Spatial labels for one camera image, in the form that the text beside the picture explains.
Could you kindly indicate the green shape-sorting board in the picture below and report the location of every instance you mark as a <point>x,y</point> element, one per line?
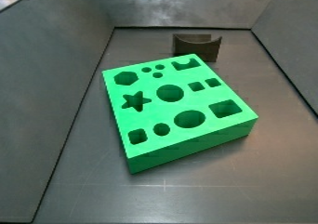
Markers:
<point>173,109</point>

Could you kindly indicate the black arch holder stand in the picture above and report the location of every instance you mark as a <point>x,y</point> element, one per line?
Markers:
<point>197,44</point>

